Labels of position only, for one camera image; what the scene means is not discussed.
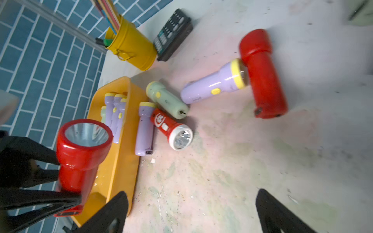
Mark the black calculator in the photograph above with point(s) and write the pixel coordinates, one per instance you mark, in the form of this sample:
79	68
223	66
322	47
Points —
172	35

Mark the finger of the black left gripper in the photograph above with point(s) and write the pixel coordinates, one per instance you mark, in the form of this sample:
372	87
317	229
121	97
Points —
19	156
22	208

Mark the red flashlight white head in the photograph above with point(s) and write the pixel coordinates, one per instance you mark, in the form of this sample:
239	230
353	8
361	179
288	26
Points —
179	135

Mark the lilac flashlight yellow head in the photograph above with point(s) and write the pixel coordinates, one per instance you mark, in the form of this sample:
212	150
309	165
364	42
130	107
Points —
109	101

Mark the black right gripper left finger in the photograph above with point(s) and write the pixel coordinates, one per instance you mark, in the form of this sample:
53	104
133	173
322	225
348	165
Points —
109	219

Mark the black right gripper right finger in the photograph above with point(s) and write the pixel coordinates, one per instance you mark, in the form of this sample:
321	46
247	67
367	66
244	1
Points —
274	217

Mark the coloured pencils bunch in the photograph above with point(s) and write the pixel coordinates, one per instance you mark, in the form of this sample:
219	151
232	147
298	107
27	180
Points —
109	12

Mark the yellow plastic tray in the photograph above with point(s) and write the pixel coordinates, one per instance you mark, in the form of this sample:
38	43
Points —
118	172

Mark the plain red flashlight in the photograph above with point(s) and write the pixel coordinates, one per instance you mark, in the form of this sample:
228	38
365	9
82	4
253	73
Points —
82	145
255	51

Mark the metal corner frame post left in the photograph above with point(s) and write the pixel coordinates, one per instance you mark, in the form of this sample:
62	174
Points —
54	18

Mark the yellow pencil cup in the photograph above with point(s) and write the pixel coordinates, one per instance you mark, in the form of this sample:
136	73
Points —
130	45

